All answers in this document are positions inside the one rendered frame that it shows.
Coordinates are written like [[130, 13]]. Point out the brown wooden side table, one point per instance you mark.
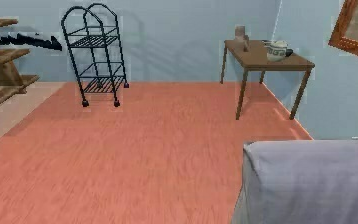
[[257, 58]]

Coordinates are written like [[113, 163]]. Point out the white patterned pot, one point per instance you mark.
[[276, 51]]

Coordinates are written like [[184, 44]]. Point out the grey sofa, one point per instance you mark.
[[307, 183]]

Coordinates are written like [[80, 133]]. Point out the brown wooden shelf unit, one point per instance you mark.
[[3, 71]]

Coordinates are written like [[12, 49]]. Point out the wooden framed wall picture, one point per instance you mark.
[[352, 28]]

